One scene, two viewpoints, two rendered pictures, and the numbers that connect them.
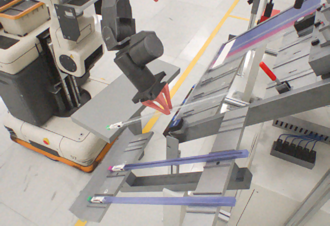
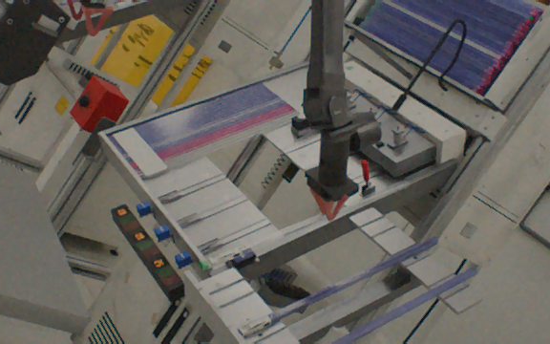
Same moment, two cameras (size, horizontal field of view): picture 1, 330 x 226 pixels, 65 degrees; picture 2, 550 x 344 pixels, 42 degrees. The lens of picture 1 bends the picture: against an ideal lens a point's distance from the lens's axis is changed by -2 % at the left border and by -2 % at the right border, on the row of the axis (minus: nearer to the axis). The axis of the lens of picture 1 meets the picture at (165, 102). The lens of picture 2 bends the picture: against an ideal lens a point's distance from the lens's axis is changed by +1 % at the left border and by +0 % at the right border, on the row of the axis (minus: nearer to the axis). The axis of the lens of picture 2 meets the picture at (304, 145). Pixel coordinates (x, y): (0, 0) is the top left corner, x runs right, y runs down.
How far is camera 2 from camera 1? 1.45 m
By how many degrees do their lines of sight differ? 73
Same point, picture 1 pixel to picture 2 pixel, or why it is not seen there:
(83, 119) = (2, 289)
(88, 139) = not seen: outside the picture
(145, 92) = (349, 184)
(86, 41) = not seen: outside the picture
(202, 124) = (278, 248)
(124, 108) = (44, 258)
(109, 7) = (341, 75)
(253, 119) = (342, 229)
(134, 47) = (364, 128)
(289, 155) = (288, 297)
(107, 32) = (338, 105)
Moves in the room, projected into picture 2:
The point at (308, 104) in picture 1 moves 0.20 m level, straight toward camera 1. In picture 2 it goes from (393, 204) to (439, 245)
